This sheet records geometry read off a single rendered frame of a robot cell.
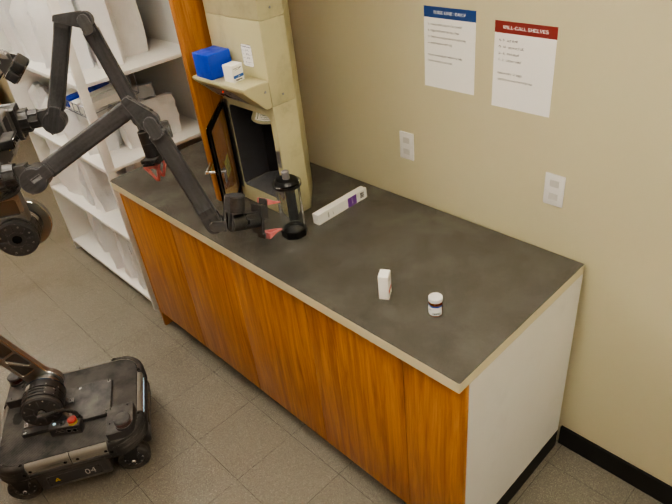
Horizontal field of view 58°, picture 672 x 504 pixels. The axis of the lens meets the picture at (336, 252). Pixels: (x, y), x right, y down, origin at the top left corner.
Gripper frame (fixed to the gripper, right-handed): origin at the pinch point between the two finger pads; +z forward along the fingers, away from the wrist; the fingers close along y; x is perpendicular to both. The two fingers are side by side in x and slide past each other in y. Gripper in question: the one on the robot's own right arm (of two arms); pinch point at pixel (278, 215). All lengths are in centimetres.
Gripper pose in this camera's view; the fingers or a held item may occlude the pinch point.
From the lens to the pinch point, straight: 215.4
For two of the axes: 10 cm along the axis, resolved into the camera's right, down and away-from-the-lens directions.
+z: 7.7, -1.8, 6.1
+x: -6.4, -1.7, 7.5
